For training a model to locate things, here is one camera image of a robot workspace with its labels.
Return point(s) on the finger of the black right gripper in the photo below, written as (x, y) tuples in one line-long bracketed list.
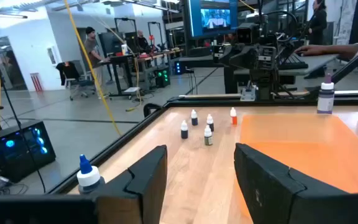
[(244, 57)]

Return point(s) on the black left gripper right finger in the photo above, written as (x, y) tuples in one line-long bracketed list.
[(269, 193)]

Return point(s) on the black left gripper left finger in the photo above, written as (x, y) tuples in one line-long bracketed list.
[(148, 180)]

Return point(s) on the large blue cap dye bottle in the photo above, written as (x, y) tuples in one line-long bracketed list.
[(89, 179)]

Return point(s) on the small dark blue dye bottle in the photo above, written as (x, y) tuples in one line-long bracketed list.
[(184, 132), (194, 119)]

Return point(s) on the small orange dye bottle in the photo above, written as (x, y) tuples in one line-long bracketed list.
[(233, 119)]

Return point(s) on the large purple cap dye bottle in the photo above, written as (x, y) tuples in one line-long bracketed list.
[(325, 99)]

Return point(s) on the small olive labelled dye bottle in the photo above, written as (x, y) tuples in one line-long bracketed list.
[(208, 138)]

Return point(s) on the person's forearm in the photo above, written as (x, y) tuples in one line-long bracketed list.
[(343, 51)]

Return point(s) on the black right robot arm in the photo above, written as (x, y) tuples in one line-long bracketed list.
[(261, 81)]

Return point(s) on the black backlit keyboard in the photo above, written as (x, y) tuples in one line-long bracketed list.
[(292, 63)]

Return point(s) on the person's hand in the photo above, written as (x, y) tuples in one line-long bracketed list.
[(309, 50)]

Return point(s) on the dark grey desk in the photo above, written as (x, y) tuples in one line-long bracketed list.
[(315, 62)]

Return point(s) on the translucent orange plastic bin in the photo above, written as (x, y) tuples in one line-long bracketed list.
[(306, 146)]

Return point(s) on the person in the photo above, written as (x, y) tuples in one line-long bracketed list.
[(141, 43), (317, 25), (92, 53)]

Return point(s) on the computer tower with blue lights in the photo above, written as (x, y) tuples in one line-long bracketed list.
[(179, 68)]

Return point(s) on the computer tower with green lights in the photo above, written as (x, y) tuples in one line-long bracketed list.
[(163, 77)]

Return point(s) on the black standing desk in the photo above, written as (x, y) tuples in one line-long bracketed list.
[(126, 59)]

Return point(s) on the office chair with black jacket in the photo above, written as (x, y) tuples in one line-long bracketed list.
[(73, 74)]

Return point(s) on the black computer tower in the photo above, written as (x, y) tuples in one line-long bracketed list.
[(17, 155)]

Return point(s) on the red striped floor item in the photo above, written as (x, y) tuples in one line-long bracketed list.
[(36, 82)]

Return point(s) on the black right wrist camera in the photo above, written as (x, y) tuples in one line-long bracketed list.
[(248, 33)]

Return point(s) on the large wall monitor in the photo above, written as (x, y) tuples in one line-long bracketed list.
[(213, 18)]

